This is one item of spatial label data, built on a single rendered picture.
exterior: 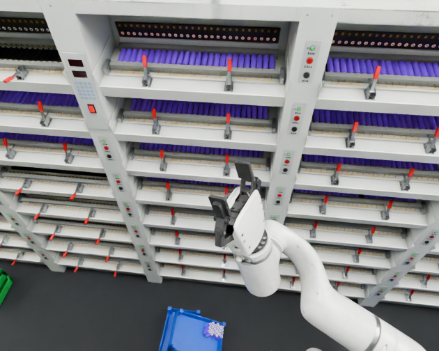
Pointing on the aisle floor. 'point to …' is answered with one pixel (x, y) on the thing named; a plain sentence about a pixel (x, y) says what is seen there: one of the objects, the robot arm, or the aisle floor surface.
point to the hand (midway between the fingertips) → (230, 182)
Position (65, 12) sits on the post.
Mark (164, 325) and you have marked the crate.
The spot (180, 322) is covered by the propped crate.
